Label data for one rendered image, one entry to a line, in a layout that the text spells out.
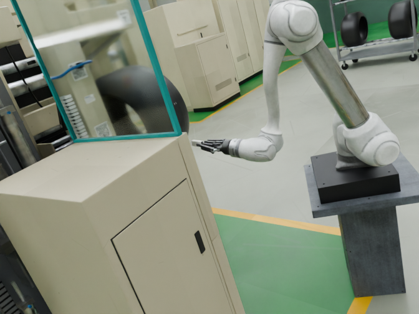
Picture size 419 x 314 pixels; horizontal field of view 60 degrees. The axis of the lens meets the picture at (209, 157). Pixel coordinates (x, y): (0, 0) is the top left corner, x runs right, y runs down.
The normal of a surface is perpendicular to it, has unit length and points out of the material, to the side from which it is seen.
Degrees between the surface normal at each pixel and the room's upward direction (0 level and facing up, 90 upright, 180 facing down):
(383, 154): 98
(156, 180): 90
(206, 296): 90
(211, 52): 90
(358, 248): 90
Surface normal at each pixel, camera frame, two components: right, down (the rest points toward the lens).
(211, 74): 0.74, 0.03
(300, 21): 0.04, 0.28
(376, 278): -0.16, 0.40
